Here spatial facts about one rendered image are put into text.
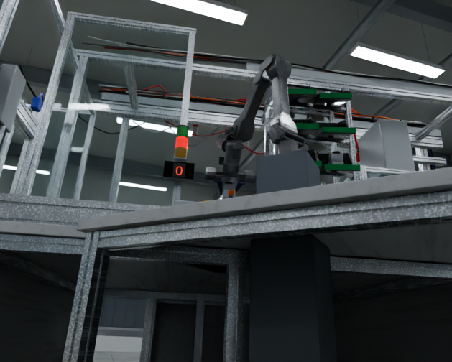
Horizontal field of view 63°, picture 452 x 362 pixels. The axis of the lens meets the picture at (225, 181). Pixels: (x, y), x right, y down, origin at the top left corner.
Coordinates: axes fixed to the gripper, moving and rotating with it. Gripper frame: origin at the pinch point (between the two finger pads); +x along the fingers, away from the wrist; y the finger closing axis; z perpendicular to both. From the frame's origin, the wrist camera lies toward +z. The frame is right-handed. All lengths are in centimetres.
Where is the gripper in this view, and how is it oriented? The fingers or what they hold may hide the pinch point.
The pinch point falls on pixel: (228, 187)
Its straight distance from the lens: 136.6
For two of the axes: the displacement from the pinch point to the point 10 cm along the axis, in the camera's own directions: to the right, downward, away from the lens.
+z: -0.7, -4.2, 9.1
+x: -1.2, 9.1, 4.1
